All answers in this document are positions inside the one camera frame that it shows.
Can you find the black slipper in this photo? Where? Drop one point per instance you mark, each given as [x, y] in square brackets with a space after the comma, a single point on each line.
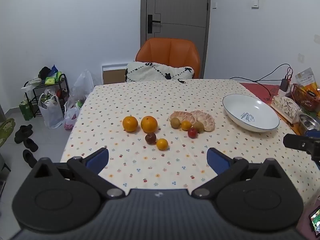
[31, 145]
[28, 157]
[23, 133]

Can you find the small maroon fruit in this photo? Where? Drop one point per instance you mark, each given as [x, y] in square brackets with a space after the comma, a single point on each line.
[150, 138]

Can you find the black shoe rack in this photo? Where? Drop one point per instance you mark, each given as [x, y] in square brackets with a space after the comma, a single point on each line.
[63, 85]

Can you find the green and blue packets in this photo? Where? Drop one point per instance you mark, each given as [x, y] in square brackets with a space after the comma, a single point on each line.
[53, 77]

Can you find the white framed cork board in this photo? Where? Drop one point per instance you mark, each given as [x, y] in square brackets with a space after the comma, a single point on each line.
[112, 76]

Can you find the small tangerine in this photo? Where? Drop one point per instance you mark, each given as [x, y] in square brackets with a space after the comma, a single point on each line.
[186, 125]
[162, 144]

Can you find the large orange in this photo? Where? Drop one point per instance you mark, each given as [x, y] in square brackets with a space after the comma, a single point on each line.
[130, 123]
[149, 124]

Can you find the green slipper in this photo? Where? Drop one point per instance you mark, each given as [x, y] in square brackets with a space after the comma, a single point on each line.
[6, 132]

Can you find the white bowl with blue rim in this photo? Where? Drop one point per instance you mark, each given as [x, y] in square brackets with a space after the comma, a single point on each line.
[250, 112]

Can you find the black cloth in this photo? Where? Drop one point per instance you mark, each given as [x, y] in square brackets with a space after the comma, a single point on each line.
[43, 72]

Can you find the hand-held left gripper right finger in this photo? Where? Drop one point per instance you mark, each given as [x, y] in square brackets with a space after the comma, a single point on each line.
[217, 160]

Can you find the smartphone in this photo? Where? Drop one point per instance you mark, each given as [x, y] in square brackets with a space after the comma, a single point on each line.
[315, 221]

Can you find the red plastic basket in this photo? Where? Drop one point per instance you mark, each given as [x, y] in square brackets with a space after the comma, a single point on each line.
[303, 97]

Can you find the peeled pomelo piece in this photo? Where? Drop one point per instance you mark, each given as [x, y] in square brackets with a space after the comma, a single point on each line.
[181, 115]
[206, 118]

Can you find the yellow snack packet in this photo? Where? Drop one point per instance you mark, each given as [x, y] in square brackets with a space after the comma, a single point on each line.
[305, 77]

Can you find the white light switch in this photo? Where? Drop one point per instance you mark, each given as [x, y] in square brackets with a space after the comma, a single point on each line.
[255, 3]

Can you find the patterned tissue box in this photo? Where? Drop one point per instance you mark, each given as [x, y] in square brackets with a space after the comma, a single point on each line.
[286, 107]

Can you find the white cushion with black pattern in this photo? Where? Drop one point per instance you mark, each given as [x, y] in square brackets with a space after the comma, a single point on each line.
[150, 72]

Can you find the clear plastic bag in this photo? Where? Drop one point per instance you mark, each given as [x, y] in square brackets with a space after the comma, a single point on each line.
[83, 85]

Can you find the black and white charger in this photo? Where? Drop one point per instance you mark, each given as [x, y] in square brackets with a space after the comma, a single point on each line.
[284, 85]

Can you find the grey door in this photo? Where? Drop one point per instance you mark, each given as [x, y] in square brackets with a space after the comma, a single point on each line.
[180, 2]

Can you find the red table mat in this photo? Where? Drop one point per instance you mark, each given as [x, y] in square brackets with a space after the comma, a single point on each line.
[262, 90]

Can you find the pink cloth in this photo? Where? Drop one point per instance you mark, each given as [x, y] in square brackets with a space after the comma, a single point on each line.
[303, 222]

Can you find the small red fruit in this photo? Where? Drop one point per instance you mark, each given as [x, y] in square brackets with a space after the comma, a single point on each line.
[192, 133]

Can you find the brown kiwi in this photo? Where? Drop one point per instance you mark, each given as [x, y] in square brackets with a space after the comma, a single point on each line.
[175, 122]
[198, 126]

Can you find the green box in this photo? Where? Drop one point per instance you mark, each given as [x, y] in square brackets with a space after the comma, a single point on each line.
[26, 110]

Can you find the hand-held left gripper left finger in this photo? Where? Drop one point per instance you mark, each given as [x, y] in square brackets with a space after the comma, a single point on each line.
[98, 158]

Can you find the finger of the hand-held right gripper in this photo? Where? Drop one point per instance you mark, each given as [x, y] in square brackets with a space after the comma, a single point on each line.
[296, 142]
[312, 133]

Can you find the metal bowl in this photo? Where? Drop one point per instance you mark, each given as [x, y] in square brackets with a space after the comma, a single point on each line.
[308, 123]

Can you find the white and red plastic bag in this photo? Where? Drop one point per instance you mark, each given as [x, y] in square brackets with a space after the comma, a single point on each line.
[71, 118]

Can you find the white paper bundle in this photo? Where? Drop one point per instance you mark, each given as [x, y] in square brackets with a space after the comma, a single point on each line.
[31, 83]

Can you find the orange chair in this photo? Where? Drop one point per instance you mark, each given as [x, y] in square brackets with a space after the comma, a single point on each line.
[170, 52]

